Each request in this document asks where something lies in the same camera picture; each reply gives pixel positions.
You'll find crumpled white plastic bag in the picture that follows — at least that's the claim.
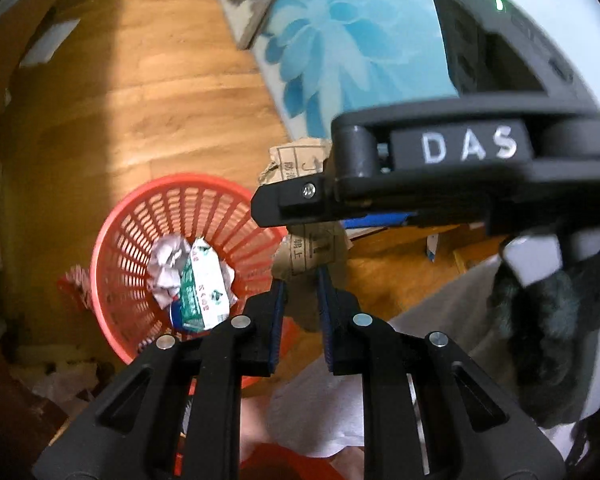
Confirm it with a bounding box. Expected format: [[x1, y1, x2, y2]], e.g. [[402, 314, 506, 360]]
[[27, 357, 103, 408]]

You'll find red plastic basket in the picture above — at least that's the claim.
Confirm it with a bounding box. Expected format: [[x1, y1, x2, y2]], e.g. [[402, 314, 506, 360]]
[[91, 174, 302, 396]]

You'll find white paper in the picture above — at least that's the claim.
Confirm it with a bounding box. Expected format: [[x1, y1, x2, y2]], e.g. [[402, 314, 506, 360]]
[[147, 234, 193, 311]]

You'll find brown cardboard piece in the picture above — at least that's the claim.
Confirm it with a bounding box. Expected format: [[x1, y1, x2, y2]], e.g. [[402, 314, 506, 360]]
[[256, 141, 353, 333]]

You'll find white flat board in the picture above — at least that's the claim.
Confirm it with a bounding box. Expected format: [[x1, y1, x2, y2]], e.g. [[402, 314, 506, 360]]
[[19, 16, 84, 69]]

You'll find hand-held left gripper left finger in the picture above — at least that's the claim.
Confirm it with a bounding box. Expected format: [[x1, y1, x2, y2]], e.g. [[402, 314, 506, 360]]
[[32, 280, 288, 480]]

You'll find red white striped cloth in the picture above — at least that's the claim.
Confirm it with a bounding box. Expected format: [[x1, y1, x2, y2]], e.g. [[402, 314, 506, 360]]
[[57, 265, 99, 312]]

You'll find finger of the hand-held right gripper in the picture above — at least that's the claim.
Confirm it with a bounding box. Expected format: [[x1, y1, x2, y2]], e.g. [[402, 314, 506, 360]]
[[251, 172, 341, 229], [341, 211, 422, 231]]

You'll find green white packet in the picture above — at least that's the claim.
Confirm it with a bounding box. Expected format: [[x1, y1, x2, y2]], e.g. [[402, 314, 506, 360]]
[[172, 237, 239, 332]]

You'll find blue flower wardrobe door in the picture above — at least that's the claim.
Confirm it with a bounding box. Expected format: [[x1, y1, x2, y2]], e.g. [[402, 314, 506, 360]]
[[250, 0, 461, 142]]

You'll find white pink leaf printed blanket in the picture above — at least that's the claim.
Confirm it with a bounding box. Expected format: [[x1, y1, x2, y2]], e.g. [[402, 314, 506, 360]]
[[240, 255, 600, 480]]

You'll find person's right forearm black sleeve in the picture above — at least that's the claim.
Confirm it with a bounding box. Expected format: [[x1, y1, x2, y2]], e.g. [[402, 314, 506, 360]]
[[485, 232, 600, 426]]

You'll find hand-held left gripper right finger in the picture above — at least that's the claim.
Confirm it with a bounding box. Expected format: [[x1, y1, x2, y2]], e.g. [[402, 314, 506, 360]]
[[316, 266, 567, 480]]

